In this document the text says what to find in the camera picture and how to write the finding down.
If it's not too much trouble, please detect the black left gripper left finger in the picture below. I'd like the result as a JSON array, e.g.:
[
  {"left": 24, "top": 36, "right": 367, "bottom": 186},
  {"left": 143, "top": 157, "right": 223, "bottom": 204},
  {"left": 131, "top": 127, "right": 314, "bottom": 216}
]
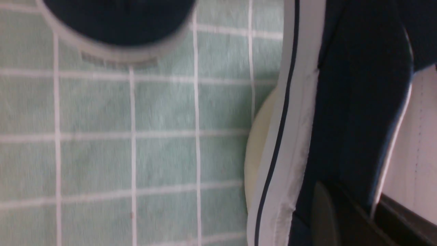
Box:
[{"left": 311, "top": 181, "right": 398, "bottom": 246}]

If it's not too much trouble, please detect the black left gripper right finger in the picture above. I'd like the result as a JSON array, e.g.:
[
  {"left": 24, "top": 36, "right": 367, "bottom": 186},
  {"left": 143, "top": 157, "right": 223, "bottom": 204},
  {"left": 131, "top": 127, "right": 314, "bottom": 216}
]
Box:
[{"left": 373, "top": 194, "right": 437, "bottom": 246}]

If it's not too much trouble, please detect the navy slip-on shoe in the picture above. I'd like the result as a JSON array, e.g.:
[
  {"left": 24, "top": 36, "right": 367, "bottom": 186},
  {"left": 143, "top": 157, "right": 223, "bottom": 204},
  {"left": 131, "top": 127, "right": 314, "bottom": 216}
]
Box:
[
  {"left": 246, "top": 0, "right": 436, "bottom": 246},
  {"left": 36, "top": 0, "right": 197, "bottom": 64}
]

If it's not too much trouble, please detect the cream slide left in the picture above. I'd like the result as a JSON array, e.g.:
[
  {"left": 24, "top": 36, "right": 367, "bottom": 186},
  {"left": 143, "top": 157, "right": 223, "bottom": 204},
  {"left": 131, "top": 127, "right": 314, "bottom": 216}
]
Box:
[{"left": 244, "top": 88, "right": 277, "bottom": 212}]

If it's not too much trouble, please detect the green checkered cloth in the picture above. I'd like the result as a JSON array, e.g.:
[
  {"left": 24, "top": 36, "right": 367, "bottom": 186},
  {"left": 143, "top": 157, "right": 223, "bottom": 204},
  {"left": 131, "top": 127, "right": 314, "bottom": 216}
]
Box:
[{"left": 1, "top": 0, "right": 284, "bottom": 246}]

